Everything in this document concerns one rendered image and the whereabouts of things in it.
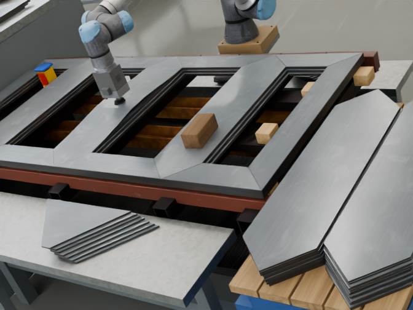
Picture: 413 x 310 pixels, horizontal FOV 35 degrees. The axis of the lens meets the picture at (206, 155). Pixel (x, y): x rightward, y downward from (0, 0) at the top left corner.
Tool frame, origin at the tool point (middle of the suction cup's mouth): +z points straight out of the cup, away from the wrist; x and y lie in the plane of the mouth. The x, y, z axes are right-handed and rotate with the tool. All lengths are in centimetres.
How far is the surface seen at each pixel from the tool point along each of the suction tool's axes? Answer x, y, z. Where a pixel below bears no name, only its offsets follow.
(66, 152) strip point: -29.6, -1.2, 0.4
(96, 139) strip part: -21.4, 6.0, 0.2
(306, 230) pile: -48, 97, 0
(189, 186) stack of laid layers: -36, 55, 2
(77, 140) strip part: -22.7, -2.1, 0.2
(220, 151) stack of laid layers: -19, 55, 2
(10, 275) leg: -37, -68, 66
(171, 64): 30.2, 1.6, 0.6
